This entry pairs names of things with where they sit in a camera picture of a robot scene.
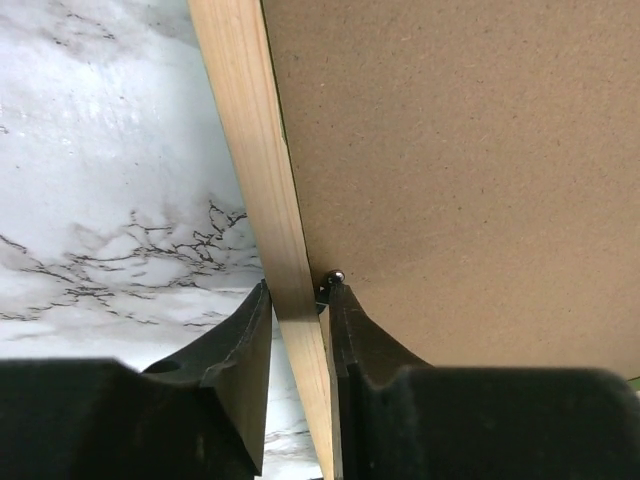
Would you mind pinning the brown backing board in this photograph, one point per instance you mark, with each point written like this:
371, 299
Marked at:
473, 169

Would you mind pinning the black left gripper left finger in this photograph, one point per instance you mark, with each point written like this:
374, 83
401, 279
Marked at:
199, 413

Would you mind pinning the light wooden picture frame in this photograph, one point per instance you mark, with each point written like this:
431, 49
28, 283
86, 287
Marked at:
235, 48

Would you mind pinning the metal frame retaining clip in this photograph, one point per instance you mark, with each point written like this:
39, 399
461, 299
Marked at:
330, 290

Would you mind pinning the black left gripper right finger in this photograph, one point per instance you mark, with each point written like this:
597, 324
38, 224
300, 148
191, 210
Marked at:
394, 416

